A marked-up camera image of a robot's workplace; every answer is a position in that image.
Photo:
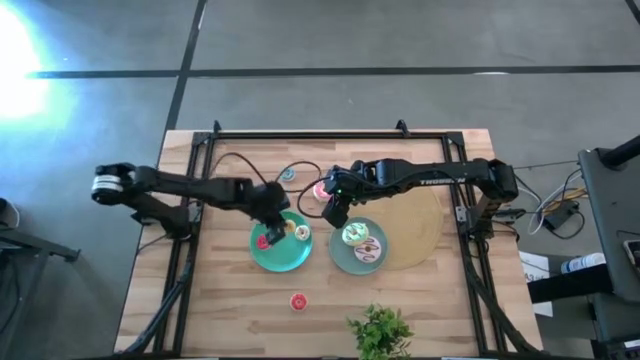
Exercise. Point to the black floor stand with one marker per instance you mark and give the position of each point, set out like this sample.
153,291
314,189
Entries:
30,245

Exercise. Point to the black power adapter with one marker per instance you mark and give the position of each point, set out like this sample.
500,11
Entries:
560,215

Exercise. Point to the round woven tan placemat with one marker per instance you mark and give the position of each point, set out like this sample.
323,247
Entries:
415,235

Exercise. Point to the teal plate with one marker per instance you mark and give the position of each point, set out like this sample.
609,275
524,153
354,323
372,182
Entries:
285,257

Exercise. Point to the small blue frosted donut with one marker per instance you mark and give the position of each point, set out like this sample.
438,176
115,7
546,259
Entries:
283,174

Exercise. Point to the black metal table frame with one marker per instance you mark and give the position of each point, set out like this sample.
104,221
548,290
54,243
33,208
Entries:
325,135

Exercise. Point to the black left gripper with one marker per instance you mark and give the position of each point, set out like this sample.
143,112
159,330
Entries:
267,202

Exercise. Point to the white paper sheet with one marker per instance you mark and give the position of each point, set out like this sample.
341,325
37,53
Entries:
532,265

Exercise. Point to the large pink frosted donut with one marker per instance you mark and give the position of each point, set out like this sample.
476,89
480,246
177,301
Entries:
319,192

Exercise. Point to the dark equipment cart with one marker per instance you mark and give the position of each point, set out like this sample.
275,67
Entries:
615,210

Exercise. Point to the potted green plant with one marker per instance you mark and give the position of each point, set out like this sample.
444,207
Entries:
380,335

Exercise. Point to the small magenta frosted donut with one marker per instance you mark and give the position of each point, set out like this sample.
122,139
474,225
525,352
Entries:
260,244

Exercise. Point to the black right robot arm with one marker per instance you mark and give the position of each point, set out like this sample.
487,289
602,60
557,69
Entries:
440,175

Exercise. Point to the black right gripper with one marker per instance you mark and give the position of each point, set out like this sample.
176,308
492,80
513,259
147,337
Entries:
352,185

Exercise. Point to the small yellow frosted donut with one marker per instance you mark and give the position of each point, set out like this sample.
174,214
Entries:
292,230

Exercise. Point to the grey-blue plate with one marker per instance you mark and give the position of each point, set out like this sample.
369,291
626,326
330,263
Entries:
345,260

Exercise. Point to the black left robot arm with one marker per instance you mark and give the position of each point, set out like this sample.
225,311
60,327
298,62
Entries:
200,187

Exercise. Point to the purple sprinkled donut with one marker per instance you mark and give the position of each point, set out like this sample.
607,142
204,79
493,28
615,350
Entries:
361,256

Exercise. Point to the white bottle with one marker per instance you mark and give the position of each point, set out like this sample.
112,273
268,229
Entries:
585,262

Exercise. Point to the small white frosted donut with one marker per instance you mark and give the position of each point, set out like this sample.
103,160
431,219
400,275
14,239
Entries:
298,234

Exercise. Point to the large green frosted donut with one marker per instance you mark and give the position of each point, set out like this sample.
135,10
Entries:
350,239

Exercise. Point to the black pole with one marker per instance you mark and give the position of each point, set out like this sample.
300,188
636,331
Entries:
622,152

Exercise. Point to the small red frosted donut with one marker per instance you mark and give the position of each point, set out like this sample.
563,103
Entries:
294,302

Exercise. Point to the black shelf bar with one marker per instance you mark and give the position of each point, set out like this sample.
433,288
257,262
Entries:
570,290

